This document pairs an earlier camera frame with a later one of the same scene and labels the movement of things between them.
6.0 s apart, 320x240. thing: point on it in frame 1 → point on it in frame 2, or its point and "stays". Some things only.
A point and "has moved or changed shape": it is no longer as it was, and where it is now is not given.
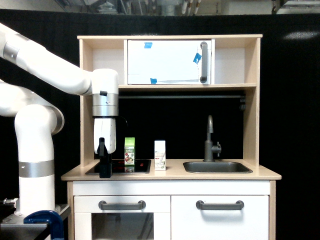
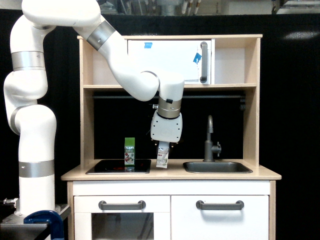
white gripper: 105,139 → 166,129
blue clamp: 54,219 stays
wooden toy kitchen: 187,165 stays
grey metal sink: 213,167 stays
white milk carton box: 160,157 has moved or changed shape
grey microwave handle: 204,46 stays
